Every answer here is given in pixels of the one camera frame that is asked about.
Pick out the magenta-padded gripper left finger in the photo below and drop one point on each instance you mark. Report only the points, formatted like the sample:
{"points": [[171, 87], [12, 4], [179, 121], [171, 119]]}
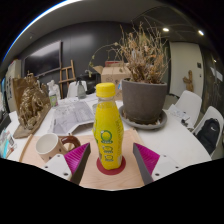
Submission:
{"points": [[75, 160]]}

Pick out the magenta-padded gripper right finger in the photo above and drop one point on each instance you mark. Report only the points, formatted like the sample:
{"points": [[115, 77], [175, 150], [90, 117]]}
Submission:
{"points": [[148, 160]]}

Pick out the yellow drink bottle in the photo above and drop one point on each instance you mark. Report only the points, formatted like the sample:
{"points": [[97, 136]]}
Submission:
{"points": [[108, 133]]}

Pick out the grey plant saucer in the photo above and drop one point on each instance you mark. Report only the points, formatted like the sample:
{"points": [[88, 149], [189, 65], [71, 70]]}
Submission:
{"points": [[146, 126]]}

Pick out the flat round red coaster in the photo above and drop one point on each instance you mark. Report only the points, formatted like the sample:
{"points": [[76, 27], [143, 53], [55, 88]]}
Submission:
{"points": [[111, 171]]}

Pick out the printed grey paper sheet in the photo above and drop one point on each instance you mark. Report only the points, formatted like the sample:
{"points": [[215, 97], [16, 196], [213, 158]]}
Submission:
{"points": [[71, 116]]}

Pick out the white printed leaflet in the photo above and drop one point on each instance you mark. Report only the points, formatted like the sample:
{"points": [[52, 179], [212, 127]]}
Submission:
{"points": [[178, 113]]}

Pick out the dried plant in grey pot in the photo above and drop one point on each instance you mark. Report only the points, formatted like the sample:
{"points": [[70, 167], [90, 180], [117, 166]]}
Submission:
{"points": [[144, 100]]}

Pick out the clear pump bottle green label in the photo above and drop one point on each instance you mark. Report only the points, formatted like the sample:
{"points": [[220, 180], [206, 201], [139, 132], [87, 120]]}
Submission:
{"points": [[53, 99]]}

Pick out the black backpack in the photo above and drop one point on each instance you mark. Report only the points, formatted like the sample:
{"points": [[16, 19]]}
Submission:
{"points": [[208, 135]]}

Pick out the brown carved wood sculpture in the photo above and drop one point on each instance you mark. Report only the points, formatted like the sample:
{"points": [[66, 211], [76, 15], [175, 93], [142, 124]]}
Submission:
{"points": [[31, 106]]}

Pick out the colourful painted canvas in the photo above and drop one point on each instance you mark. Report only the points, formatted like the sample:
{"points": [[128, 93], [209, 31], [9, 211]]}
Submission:
{"points": [[6, 145]]}

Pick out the dark spray bottle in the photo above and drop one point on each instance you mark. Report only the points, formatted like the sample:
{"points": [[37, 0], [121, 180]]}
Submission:
{"points": [[81, 90]]}

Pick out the white plastic chair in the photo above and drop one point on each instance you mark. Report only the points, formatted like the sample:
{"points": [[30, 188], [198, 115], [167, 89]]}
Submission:
{"points": [[215, 113], [71, 89], [190, 103]]}

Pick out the small white plaster figurine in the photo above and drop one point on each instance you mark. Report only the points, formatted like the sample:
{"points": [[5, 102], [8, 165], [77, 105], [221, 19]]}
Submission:
{"points": [[51, 85]]}

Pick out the black case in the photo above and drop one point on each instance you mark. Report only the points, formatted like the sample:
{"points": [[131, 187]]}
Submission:
{"points": [[4, 121]]}

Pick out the wooden easel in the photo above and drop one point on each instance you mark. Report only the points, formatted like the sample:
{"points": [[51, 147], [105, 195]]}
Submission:
{"points": [[68, 75]]}

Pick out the carved wooden figure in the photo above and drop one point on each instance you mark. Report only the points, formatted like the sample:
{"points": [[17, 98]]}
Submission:
{"points": [[188, 81]]}

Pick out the cardboard box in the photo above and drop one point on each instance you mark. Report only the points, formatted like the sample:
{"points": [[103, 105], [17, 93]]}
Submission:
{"points": [[111, 76]]}

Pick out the red box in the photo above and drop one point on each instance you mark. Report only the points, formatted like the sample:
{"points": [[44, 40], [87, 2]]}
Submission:
{"points": [[114, 63]]}

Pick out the round ceiling spotlight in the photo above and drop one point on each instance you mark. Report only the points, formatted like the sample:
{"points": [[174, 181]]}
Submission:
{"points": [[165, 29], [201, 33]]}

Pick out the black wall screen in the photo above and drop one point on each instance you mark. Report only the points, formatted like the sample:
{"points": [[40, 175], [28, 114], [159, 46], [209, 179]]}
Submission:
{"points": [[41, 60]]}

